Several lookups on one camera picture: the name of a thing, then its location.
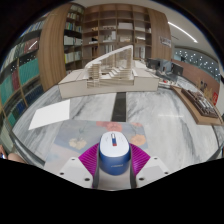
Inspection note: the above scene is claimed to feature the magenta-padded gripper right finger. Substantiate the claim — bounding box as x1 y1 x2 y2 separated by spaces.
128 143 170 190

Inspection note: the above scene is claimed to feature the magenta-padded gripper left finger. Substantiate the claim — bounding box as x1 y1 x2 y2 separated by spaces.
56 143 101 190

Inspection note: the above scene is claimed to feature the blue and white computer mouse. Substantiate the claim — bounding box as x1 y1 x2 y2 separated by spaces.
98 131 132 176

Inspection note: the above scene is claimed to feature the floral print mouse pad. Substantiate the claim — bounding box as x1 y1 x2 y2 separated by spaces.
44 120 149 175

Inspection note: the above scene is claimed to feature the white paper sheet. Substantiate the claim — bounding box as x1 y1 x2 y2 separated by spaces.
27 98 72 131

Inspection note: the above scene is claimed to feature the person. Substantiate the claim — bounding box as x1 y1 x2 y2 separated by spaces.
0 143 27 165

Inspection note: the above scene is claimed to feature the white architectural model on base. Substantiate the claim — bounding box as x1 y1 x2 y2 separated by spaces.
57 44 161 100

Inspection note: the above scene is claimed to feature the black computer monitor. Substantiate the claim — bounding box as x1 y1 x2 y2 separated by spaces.
147 58 162 72
171 62 185 78

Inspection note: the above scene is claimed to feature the red standing sign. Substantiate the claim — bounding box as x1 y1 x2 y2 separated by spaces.
211 91 220 106

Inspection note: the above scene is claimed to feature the curved bookshelf with colourful books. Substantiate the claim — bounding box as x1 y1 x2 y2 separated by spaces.
0 19 46 158

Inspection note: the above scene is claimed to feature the group of small ceiling lights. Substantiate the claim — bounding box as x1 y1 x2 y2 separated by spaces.
173 49 222 74

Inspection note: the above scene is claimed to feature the dark bookshelf with books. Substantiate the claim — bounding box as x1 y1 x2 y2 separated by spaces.
62 3 85 73

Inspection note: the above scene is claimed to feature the wooden shelf unit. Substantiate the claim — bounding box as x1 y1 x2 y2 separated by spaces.
81 2 173 69

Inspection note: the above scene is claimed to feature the long ceiling light strip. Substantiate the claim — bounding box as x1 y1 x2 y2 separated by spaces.
167 21 199 44

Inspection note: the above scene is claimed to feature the white wall sign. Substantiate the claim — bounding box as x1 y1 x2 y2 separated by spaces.
159 35 172 48

